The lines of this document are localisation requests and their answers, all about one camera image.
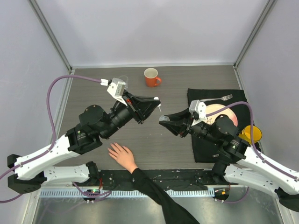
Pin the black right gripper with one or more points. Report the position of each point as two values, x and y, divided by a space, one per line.
179 128

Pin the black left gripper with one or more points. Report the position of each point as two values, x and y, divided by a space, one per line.
141 108

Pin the black sleeved forearm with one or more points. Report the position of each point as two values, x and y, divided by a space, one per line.
172 211

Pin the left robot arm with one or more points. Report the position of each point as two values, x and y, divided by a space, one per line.
35 170

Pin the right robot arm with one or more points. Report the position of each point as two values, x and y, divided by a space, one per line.
236 160

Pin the person's bare hand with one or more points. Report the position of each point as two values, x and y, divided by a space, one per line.
123 156

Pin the pink plate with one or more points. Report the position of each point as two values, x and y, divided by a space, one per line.
215 107

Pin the clear plastic cup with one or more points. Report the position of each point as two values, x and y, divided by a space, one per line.
125 80

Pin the orange ceramic mug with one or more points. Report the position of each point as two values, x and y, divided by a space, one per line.
151 77

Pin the black cloth mat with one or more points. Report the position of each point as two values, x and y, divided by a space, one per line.
202 149

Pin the silver metal fork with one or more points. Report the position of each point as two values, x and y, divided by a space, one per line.
224 98

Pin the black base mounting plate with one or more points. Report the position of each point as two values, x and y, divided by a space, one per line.
166 178

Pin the yellow plastic cup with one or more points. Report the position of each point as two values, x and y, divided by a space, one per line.
245 134

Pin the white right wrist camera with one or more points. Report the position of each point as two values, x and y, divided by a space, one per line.
197 109

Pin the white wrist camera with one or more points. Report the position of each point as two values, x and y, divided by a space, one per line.
115 87
197 109

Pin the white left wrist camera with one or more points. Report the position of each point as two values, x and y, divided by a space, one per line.
115 87

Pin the slotted cable duct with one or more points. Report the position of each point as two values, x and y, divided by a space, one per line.
73 193

